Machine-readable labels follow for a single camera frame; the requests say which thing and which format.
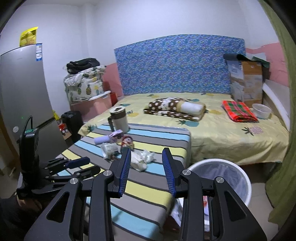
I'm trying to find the red cartoon can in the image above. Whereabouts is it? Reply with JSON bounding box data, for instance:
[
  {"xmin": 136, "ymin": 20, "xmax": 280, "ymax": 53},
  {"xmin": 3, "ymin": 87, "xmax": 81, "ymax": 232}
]
[{"xmin": 121, "ymin": 136, "xmax": 134, "ymax": 151}]

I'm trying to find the black suitcase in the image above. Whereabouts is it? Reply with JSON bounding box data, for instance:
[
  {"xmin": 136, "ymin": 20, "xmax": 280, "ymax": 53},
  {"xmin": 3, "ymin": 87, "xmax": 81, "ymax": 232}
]
[{"xmin": 61, "ymin": 110, "xmax": 84, "ymax": 143}]

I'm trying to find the pink storage box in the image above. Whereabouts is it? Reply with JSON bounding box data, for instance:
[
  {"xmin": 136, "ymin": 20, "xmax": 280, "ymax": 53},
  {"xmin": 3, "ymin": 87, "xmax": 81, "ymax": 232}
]
[{"xmin": 70, "ymin": 91, "xmax": 112, "ymax": 122}]

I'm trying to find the blue patterned headboard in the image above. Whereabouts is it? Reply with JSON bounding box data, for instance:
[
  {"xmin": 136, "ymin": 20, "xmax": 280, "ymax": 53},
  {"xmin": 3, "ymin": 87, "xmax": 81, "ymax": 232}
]
[{"xmin": 114, "ymin": 34, "xmax": 245, "ymax": 95}]

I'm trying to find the brown polka dot blanket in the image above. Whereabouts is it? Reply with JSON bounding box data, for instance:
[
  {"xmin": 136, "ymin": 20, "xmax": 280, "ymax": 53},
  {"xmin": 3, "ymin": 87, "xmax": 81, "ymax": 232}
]
[{"xmin": 143, "ymin": 97, "xmax": 206, "ymax": 122}]

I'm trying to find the white plastic bowl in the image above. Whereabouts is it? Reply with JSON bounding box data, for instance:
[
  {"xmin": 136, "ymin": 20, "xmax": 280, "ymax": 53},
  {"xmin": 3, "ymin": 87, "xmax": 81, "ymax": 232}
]
[{"xmin": 252, "ymin": 103, "xmax": 272, "ymax": 120}]

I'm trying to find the green curtain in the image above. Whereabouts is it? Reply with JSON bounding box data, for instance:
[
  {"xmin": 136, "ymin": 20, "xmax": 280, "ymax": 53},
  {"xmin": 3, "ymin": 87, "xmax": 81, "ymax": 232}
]
[{"xmin": 259, "ymin": 1, "xmax": 295, "ymax": 227}]

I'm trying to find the white tissue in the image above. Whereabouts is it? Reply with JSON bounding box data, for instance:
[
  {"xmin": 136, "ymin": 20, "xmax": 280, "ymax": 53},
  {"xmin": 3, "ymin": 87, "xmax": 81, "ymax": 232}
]
[{"xmin": 130, "ymin": 150, "xmax": 154, "ymax": 172}]

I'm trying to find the pineapple print quilt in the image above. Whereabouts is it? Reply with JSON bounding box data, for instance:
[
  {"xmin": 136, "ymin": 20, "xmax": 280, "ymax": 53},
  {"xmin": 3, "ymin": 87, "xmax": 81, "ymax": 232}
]
[{"xmin": 63, "ymin": 66, "xmax": 106, "ymax": 104}]

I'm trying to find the yellow pineapple bed sheet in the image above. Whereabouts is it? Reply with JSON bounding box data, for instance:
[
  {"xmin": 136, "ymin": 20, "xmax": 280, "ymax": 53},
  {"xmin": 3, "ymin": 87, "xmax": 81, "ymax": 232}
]
[{"xmin": 78, "ymin": 92, "xmax": 290, "ymax": 165}]

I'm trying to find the black bag on quilt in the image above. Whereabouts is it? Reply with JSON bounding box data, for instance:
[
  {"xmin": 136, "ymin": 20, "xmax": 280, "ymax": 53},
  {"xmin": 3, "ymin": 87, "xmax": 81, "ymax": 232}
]
[{"xmin": 66, "ymin": 58, "xmax": 100, "ymax": 74}]

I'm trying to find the purple milk carton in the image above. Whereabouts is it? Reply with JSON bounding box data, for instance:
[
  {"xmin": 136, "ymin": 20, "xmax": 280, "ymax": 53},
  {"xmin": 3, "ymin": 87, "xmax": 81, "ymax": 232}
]
[{"xmin": 108, "ymin": 130, "xmax": 124, "ymax": 143}]

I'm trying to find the cardboard bedding box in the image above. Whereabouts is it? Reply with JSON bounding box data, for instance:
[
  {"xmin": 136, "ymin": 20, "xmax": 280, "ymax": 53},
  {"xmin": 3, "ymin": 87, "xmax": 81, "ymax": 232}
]
[{"xmin": 226, "ymin": 60, "xmax": 263, "ymax": 108}]

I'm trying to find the red toy box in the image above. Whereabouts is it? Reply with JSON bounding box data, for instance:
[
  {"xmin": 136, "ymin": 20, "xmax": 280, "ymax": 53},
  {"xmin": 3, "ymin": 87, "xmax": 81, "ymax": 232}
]
[{"xmin": 58, "ymin": 123, "xmax": 71, "ymax": 140}]

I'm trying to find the striped table cloth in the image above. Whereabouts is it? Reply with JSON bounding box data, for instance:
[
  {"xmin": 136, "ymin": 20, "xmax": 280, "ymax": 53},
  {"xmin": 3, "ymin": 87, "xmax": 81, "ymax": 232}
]
[{"xmin": 55, "ymin": 123, "xmax": 191, "ymax": 241}]

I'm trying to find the red green plaid cloth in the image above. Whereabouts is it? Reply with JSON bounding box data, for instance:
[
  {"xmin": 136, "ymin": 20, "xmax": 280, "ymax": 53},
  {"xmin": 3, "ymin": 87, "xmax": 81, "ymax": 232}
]
[{"xmin": 222, "ymin": 100, "xmax": 258, "ymax": 123}]

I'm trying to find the left hand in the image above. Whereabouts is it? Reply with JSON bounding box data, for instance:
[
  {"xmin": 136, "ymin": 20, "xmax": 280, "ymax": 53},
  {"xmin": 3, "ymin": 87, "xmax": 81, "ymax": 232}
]
[{"xmin": 16, "ymin": 196, "xmax": 42, "ymax": 211}]

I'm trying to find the brown beige travel mug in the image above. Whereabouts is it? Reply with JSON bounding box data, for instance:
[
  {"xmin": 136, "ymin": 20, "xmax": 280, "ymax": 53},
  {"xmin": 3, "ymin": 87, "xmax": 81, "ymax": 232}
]
[{"xmin": 108, "ymin": 106, "xmax": 130, "ymax": 133}]

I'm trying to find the silver refrigerator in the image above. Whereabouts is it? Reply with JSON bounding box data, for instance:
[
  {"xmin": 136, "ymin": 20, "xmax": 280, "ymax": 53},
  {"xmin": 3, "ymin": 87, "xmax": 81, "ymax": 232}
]
[{"xmin": 1, "ymin": 44, "xmax": 67, "ymax": 161}]

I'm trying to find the white bed frame rail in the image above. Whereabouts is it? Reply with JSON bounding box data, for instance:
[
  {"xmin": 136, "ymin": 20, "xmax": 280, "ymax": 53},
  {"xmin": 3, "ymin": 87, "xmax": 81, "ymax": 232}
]
[{"xmin": 262, "ymin": 79, "xmax": 290, "ymax": 131}]

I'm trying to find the yellow snack bag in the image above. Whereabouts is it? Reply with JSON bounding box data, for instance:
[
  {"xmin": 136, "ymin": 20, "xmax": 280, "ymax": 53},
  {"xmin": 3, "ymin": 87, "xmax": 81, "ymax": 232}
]
[{"xmin": 20, "ymin": 27, "xmax": 38, "ymax": 47}]

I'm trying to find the purple foam net sleeve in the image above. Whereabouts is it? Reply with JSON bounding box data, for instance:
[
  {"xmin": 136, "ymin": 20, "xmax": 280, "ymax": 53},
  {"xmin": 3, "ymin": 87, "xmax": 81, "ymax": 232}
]
[{"xmin": 94, "ymin": 136, "xmax": 111, "ymax": 145}]

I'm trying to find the white trash bin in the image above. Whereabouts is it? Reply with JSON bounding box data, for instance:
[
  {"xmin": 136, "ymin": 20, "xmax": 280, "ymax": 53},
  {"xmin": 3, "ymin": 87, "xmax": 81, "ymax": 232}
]
[{"xmin": 188, "ymin": 159, "xmax": 252, "ymax": 206}]

